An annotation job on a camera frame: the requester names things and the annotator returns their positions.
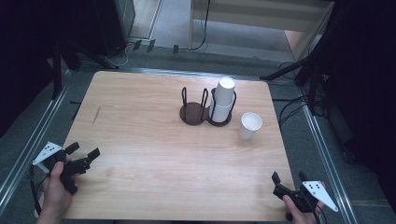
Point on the black metal stand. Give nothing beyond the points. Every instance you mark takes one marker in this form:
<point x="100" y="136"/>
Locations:
<point x="313" y="90"/>
<point x="56" y="71"/>

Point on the black tape strip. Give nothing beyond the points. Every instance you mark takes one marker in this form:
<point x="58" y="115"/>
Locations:
<point x="137" y="44"/>
<point x="151" y="45"/>
<point x="176" y="49"/>

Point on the silver floor rail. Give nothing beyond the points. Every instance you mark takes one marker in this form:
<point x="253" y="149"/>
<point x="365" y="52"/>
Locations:
<point x="327" y="168"/>
<point x="31" y="140"/>
<point x="186" y="73"/>

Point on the person's left hand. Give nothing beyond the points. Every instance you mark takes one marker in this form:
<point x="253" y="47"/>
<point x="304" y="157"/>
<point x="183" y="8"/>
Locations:
<point x="56" y="193"/>

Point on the black computer case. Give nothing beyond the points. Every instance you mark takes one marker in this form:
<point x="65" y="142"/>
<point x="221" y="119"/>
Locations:
<point x="109" y="25"/>

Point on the light wooden furniture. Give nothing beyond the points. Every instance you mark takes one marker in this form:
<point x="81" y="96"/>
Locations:
<point x="249" y="15"/>

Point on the dark curtain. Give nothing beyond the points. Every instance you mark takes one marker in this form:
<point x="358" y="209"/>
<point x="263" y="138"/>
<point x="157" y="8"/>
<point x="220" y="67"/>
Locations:
<point x="25" y="46"/>
<point x="367" y="77"/>

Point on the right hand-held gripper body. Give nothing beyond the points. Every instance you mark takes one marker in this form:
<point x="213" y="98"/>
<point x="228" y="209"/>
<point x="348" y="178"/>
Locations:
<point x="319" y="191"/>

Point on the white paper cup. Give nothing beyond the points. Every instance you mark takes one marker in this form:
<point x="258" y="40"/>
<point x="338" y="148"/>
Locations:
<point x="250" y="124"/>
<point x="224" y="91"/>
<point x="220" y="114"/>

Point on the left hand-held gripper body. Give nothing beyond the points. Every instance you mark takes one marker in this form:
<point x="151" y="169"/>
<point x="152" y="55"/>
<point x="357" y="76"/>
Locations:
<point x="46" y="152"/>

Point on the person's right hand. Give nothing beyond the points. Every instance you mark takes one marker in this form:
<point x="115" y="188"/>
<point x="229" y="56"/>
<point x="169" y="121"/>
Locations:
<point x="299" y="214"/>

